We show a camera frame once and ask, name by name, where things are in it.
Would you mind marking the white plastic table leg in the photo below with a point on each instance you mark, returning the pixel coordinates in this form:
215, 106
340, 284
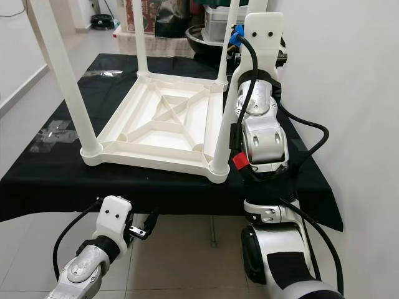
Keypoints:
224, 59
221, 137
141, 34
65, 81

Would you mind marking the white plastic children table top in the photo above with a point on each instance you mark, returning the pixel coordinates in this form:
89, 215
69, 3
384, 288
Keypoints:
162, 112

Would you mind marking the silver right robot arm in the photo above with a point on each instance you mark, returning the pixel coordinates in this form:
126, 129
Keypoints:
262, 137

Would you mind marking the black tablecloth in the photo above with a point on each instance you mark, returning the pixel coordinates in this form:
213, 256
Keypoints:
131, 199

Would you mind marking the clear plastic storage box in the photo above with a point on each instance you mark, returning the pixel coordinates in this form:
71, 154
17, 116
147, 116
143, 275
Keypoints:
215, 25

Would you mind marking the green round lid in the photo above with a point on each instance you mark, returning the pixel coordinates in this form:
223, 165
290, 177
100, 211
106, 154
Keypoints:
212, 2

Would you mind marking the metal folding table leg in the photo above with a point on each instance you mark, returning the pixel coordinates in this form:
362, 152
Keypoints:
212, 230

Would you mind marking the beige cloth covered bench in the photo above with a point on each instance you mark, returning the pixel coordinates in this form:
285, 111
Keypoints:
162, 45

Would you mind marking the black bag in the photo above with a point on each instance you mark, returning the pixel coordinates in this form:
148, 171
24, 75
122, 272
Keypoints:
171, 18

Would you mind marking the red printed box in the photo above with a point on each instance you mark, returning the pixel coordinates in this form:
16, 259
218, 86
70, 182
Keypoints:
129, 15

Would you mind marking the mop with teal head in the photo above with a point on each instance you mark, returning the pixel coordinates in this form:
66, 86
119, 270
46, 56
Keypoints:
115, 26

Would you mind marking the cross-shaped clear tape patch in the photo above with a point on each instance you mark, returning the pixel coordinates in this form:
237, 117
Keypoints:
55, 137

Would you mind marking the clear tape strip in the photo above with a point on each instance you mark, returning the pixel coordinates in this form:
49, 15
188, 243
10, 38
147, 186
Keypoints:
103, 72

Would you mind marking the black round floor device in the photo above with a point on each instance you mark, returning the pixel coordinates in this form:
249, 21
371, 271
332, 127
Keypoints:
103, 22

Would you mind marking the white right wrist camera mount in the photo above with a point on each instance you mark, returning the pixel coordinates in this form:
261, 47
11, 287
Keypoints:
262, 31

